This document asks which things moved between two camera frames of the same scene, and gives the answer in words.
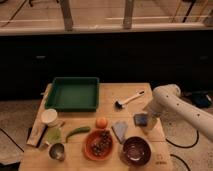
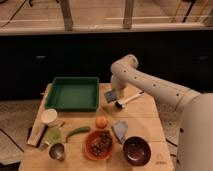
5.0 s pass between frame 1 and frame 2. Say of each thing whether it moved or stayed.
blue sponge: moved
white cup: stayed
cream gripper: moved
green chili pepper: stayed
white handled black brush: stayed
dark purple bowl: stayed
